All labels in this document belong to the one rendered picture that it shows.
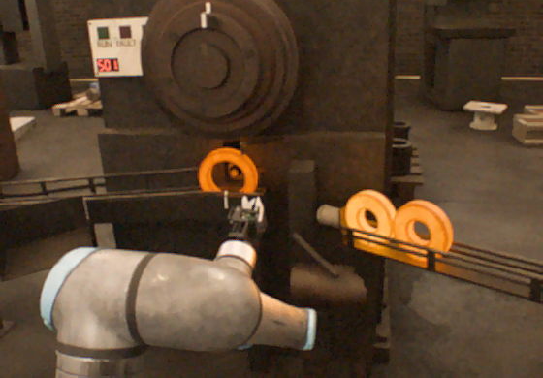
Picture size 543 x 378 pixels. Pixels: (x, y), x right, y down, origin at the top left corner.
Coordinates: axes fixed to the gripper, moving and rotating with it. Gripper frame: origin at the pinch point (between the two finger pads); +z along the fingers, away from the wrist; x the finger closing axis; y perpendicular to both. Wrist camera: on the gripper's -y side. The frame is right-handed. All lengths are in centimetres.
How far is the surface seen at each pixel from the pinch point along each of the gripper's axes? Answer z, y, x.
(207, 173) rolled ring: 16.2, -2.6, 19.2
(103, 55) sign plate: 37, 28, 56
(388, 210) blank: -1.0, 1.0, -35.6
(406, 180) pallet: 149, -108, -55
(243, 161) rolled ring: 17.6, 1.4, 7.2
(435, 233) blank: -9.3, 2.0, -46.8
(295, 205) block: 11.5, -10.2, -8.8
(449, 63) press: 388, -140, -111
